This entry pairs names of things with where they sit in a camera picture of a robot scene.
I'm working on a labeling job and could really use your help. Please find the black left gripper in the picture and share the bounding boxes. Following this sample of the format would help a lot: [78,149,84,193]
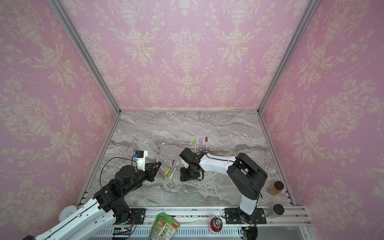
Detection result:
[122,161,163,197]

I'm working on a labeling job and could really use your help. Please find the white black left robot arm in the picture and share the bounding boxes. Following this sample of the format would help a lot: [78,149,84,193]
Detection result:
[24,162,162,240]

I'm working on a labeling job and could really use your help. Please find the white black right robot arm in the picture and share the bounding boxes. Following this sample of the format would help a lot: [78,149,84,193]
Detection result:
[180,148,268,225]

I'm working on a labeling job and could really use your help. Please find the pale green pen dark tip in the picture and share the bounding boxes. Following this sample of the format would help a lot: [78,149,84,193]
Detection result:
[167,160,175,178]

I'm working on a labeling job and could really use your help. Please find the white pen yellow tip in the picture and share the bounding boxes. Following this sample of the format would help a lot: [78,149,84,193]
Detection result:
[169,160,180,180]

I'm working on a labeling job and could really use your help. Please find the green snack bag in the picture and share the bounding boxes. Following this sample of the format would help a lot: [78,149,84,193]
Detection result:
[148,212,180,240]

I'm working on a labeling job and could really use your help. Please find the red emergency stop button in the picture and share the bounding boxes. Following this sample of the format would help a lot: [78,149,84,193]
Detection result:
[209,217,223,234]

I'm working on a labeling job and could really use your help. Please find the amber jar black lid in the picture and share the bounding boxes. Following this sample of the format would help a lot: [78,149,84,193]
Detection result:
[267,181,285,196]

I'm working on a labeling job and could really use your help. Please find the clear jar black lid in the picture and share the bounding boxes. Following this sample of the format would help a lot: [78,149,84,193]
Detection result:
[266,204,285,218]

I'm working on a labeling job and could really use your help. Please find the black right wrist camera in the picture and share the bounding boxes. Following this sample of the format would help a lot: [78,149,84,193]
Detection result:
[180,148,198,165]

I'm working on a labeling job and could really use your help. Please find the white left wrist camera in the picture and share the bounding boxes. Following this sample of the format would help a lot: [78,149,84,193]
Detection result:
[133,151,148,171]

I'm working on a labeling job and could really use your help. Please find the black left camera cable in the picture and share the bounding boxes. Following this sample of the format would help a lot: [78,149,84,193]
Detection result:
[99,156,137,188]

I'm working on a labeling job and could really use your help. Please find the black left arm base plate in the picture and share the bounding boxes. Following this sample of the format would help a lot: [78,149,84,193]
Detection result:
[119,208,147,226]

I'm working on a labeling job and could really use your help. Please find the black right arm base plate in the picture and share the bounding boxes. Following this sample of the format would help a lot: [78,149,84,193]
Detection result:
[224,208,267,225]

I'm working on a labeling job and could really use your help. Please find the aluminium front rail frame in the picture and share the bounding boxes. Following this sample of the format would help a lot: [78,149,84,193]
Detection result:
[89,205,316,240]

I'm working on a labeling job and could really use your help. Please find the aluminium left corner post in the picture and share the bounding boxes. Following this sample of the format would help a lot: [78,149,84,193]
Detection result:
[48,0,121,115]

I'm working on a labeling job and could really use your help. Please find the aluminium corner post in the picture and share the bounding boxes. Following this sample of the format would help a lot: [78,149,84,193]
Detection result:
[48,0,121,115]
[258,0,321,116]

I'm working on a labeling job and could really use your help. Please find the aluminium right corner post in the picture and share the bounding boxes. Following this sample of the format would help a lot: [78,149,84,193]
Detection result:
[258,0,321,116]

